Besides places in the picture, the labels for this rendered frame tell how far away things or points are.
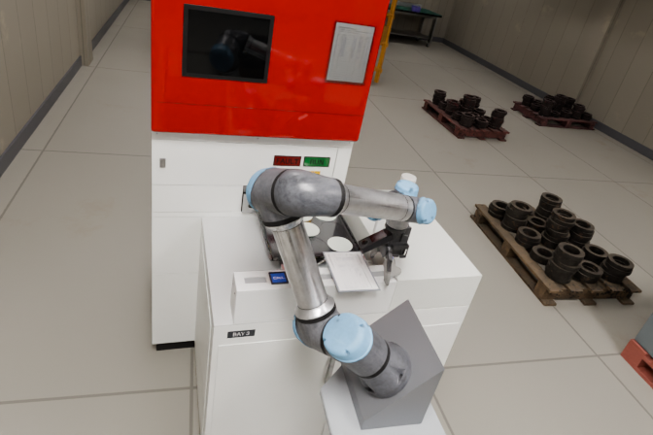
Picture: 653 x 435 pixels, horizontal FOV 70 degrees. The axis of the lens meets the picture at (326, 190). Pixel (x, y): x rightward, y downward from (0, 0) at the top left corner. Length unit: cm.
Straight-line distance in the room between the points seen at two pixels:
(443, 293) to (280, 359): 63
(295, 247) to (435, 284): 70
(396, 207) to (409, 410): 55
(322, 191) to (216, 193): 99
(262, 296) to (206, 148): 68
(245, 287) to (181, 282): 80
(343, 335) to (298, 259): 22
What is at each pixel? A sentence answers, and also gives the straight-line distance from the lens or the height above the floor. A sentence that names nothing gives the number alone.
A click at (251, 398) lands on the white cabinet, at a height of 44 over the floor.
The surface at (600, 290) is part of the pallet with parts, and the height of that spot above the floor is 13.
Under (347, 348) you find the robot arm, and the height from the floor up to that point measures 109.
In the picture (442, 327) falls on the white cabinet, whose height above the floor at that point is 71.
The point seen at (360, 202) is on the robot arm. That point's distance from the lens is 115.
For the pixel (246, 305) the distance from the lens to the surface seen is 154.
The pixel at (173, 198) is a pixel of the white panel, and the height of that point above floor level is 91.
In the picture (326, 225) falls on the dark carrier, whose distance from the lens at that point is 197.
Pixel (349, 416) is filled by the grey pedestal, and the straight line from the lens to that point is 143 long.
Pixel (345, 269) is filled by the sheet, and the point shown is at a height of 97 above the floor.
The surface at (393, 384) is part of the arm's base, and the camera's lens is 133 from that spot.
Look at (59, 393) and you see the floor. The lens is 254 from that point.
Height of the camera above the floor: 196
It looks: 28 degrees down
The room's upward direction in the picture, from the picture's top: 11 degrees clockwise
